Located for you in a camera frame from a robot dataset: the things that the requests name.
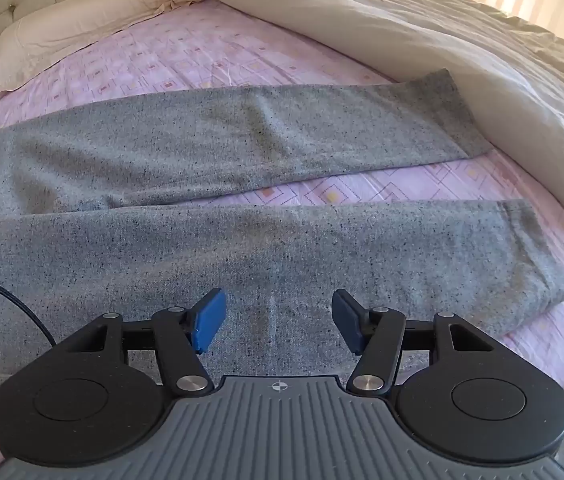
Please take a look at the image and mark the cream pillow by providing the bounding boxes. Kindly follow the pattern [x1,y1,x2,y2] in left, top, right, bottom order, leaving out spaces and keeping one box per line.
[0,0,205,111]

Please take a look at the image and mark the pink patterned bed sheet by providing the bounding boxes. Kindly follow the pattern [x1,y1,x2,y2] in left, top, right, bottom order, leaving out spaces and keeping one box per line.
[0,0,564,480]

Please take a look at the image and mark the cream duvet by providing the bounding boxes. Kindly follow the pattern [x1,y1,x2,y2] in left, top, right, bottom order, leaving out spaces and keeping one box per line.
[157,0,564,243]

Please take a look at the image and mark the grey knitted sweater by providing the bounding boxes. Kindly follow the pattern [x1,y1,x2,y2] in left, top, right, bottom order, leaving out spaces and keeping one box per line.
[0,68,564,401]

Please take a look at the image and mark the black cable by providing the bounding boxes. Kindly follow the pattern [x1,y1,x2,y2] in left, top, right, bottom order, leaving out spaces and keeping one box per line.
[0,268,56,350]

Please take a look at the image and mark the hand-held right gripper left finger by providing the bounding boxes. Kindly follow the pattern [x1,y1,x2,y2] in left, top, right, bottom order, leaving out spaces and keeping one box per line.
[69,287,228,397]

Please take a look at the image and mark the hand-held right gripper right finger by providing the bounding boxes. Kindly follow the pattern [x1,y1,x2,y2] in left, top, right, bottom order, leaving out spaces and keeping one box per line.
[331,288,509,397]

